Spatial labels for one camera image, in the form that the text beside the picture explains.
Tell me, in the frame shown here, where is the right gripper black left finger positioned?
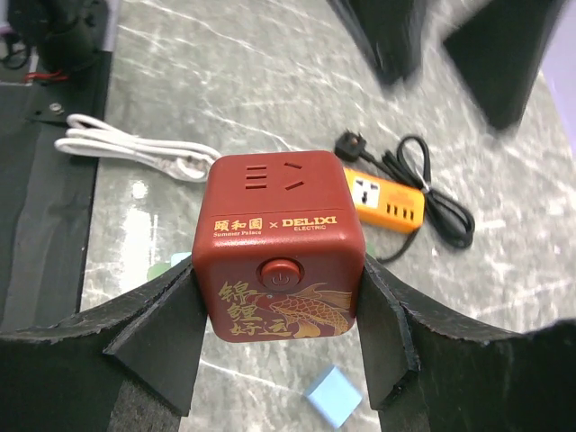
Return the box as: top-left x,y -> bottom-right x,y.
1,262 -> 207,431

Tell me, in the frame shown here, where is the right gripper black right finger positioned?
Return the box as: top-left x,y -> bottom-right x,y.
357,258 -> 575,431

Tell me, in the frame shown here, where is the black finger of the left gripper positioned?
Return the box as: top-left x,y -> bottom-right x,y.
329,0 -> 437,86
443,0 -> 567,131

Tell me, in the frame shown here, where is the red cube socket adapter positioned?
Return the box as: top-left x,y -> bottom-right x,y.
192,150 -> 365,343

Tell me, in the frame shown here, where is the light blue charger plug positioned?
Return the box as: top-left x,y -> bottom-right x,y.
304,365 -> 363,428

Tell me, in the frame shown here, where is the green power strip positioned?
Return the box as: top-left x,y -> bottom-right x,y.
147,262 -> 171,281

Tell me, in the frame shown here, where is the orange power strip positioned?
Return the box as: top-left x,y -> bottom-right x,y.
344,167 -> 425,234

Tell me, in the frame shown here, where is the black base beam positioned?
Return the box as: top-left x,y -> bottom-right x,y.
1,51 -> 112,333

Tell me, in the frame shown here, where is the black power cable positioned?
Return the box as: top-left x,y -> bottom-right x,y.
364,135 -> 476,265

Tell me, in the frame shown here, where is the white power cable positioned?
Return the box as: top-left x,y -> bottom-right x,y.
53,112 -> 222,183

